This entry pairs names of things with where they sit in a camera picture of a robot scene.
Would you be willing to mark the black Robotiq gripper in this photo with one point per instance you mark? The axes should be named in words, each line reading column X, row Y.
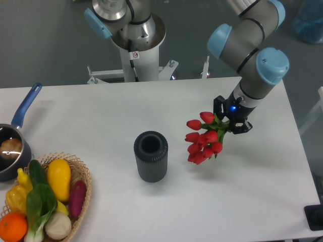
column 236, row 109

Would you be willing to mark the red tulip bouquet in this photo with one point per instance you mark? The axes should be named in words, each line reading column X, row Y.
column 206, row 140

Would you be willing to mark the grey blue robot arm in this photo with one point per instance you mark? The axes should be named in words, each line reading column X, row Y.
column 260, row 70

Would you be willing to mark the dark grey ribbed vase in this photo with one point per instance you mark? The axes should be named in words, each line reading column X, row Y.
column 151, row 154

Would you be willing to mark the blue translucent container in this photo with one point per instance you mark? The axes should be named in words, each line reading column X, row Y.
column 307, row 24

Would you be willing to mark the black device at edge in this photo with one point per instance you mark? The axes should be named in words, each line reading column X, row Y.
column 314, row 216

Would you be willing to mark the purple eggplant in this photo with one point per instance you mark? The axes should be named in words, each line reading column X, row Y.
column 77, row 198

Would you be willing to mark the yellow squash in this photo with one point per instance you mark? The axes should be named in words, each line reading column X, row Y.
column 59, row 178

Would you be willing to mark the yellow lemon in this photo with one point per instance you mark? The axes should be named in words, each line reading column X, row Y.
column 62, row 208

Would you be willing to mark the green cucumber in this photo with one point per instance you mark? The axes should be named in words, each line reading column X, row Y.
column 36, row 173

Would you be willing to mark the green bok choy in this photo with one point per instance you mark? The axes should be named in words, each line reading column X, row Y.
column 41, row 203

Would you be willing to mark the small yellow pepper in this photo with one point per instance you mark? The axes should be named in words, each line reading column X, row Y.
column 24, row 180

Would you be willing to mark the brown bread roll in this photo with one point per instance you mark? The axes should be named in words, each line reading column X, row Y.
column 11, row 149

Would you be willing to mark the yellow bell pepper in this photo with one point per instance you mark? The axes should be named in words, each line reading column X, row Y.
column 16, row 199

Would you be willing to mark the orange fruit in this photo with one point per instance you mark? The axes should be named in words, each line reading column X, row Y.
column 13, row 227

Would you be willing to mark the white frame at right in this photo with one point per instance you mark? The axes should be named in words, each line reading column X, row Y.
column 312, row 116

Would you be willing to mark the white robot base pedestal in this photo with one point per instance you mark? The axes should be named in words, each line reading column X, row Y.
column 157, row 40

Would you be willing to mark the blue handled saucepan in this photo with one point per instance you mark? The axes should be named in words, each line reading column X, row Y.
column 9, row 167

